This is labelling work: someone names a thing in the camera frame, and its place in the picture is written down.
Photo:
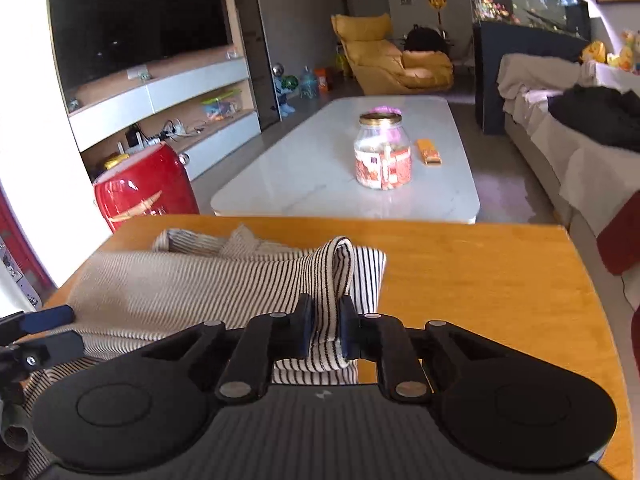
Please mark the white coffee table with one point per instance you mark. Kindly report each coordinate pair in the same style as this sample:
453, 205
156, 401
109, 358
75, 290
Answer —
300, 160

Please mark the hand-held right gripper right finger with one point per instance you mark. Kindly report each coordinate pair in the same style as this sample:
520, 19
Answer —
347, 327

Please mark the yellow armchair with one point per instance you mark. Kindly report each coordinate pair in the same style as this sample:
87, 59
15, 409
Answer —
380, 60

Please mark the black flat television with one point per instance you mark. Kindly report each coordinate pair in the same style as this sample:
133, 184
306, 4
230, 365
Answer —
140, 15

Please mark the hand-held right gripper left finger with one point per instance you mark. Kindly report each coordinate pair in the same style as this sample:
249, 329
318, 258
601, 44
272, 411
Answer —
305, 325

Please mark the dark fish tank cabinet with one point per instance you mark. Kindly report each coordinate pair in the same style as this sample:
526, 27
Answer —
500, 70

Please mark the black white striped pants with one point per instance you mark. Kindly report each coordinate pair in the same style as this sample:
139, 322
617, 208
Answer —
200, 280

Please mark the beige blanket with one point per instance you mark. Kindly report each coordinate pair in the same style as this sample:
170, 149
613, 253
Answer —
530, 70

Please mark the glass fish tank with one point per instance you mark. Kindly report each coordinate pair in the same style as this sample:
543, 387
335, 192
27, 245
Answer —
530, 5

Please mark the doll plush toy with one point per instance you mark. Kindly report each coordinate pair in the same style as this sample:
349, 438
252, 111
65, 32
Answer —
625, 52

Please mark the orange packet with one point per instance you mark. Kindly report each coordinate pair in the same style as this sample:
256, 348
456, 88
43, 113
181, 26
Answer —
430, 152

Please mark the black jacket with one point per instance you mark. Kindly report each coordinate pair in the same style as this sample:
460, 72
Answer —
600, 115

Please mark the chrome ball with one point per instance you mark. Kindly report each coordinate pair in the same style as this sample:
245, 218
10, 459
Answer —
277, 70

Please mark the yellow duck plush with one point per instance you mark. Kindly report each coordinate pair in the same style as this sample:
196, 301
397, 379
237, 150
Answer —
593, 52

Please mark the red drum stool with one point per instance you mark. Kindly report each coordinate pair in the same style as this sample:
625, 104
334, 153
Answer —
145, 185

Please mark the red fuzzy jacket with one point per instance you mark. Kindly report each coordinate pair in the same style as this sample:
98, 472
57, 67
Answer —
625, 240

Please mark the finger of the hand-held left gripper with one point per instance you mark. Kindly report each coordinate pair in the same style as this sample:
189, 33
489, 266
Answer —
47, 317
55, 350

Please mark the glass jar with red label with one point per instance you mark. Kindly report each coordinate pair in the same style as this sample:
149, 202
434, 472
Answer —
382, 160

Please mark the wood and grey wall cabinet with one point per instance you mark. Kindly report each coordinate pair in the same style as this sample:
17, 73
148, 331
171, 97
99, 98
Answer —
190, 92

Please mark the blue water bottle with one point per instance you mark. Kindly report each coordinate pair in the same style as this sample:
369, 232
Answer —
309, 82

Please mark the orange carton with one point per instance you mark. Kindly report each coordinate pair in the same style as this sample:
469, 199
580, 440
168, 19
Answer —
323, 80

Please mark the grey sofa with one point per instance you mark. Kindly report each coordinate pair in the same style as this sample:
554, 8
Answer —
540, 160

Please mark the yellow toy truck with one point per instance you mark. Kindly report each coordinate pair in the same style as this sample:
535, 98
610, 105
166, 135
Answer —
116, 161

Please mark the clear box with green lid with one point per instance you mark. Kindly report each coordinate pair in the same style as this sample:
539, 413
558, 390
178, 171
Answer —
221, 106

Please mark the green striped ball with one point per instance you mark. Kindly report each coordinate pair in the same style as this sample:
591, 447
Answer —
289, 85

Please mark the black chair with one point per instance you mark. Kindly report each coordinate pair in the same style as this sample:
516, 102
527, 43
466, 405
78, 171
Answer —
425, 41

